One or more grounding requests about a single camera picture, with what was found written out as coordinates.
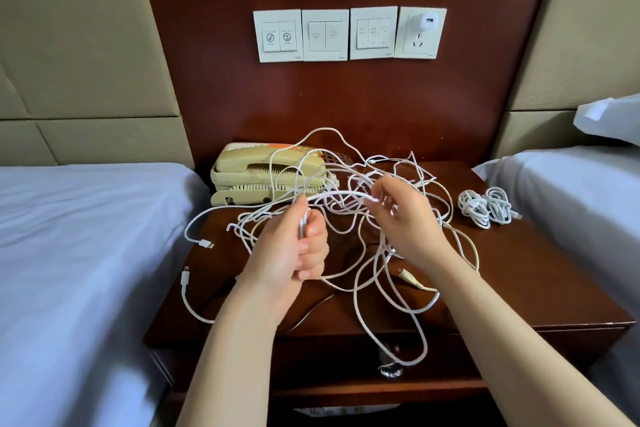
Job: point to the person's right hand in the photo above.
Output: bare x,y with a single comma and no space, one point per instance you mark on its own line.
410,221

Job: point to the person's left hand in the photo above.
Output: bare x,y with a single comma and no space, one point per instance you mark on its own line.
275,262

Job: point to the dark wooden drawer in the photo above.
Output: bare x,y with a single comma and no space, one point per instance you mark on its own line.
330,362

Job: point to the person's right forearm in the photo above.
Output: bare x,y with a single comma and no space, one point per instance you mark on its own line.
530,342

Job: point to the person's left forearm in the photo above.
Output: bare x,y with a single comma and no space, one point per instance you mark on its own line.
235,367

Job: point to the wooden nightstand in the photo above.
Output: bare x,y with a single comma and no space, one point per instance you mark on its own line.
540,272

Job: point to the white crumpled bag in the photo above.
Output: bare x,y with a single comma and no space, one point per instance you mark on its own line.
345,410

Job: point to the right bed white sheet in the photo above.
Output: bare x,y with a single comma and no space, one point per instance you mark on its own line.
590,211

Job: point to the bed white sheet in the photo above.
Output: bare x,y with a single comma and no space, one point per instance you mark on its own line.
590,211
80,272

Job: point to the left bed white sheet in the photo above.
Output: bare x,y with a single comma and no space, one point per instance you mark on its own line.
80,272

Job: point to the white plug-in charger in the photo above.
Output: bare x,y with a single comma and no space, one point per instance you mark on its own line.
428,21

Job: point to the white pillow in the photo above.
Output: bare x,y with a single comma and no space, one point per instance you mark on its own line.
612,119

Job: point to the beige padded headboard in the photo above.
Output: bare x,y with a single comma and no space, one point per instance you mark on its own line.
80,41
580,31

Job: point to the dark wooden wall panel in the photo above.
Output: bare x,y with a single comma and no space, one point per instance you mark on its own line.
340,101

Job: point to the white wall socket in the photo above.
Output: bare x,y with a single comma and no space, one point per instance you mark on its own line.
418,44

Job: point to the white triple rocker wall switch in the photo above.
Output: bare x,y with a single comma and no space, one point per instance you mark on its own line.
373,33

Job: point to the white double rocker wall switch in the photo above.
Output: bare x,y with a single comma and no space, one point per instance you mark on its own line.
325,35

